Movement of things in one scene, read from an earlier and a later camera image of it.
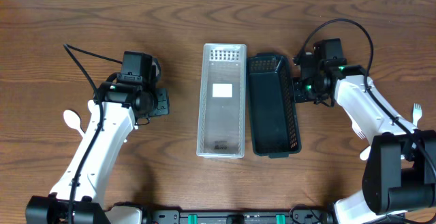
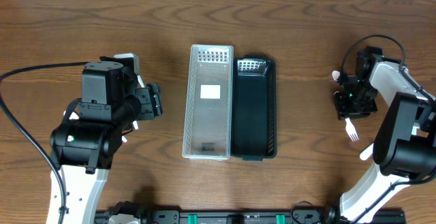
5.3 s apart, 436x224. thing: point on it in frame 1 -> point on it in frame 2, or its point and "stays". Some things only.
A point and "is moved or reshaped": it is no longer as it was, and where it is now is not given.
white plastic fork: [364, 154] stays
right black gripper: [297, 90] -> [355, 106]
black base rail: [313, 216] stays
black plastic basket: [274, 115] -> [253, 133]
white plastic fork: [357, 129] is moved or reshaped
